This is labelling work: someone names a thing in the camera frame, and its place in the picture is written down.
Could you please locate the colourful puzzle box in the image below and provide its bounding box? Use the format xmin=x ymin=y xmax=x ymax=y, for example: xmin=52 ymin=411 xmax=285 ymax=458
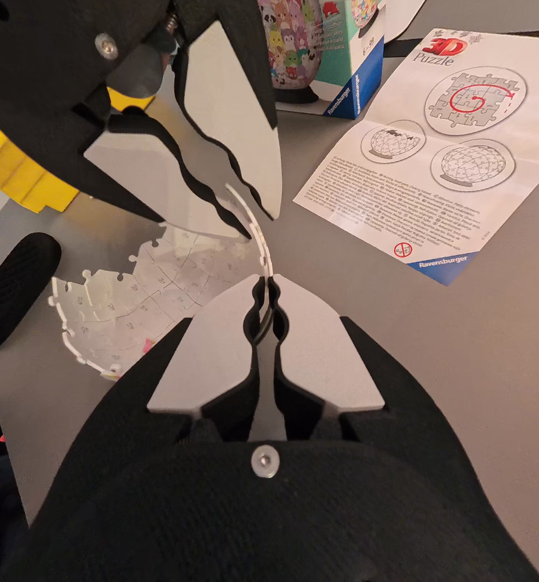
xmin=256 ymin=0 xmax=427 ymax=120

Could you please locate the partly built puzzle ball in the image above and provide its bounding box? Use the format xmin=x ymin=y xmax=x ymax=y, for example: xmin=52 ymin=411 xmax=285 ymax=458
xmin=48 ymin=184 xmax=275 ymax=378

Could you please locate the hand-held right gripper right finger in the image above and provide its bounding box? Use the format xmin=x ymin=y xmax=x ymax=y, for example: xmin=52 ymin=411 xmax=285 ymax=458
xmin=269 ymin=274 xmax=386 ymax=440

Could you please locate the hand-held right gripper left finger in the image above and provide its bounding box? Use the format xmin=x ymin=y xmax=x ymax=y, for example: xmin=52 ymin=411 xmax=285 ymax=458
xmin=146 ymin=274 xmax=266 ymax=440

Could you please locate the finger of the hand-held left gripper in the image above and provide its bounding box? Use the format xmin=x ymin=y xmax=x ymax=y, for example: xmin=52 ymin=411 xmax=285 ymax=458
xmin=84 ymin=107 xmax=253 ymax=240
xmin=174 ymin=20 xmax=283 ymax=220

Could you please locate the yellow plastic bin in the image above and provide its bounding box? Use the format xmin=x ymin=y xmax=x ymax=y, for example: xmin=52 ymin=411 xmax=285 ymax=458
xmin=0 ymin=86 xmax=156 ymax=214

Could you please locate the white instruction leaflet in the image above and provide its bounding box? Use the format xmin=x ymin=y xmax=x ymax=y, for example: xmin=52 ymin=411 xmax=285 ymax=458
xmin=292 ymin=28 xmax=539 ymax=287

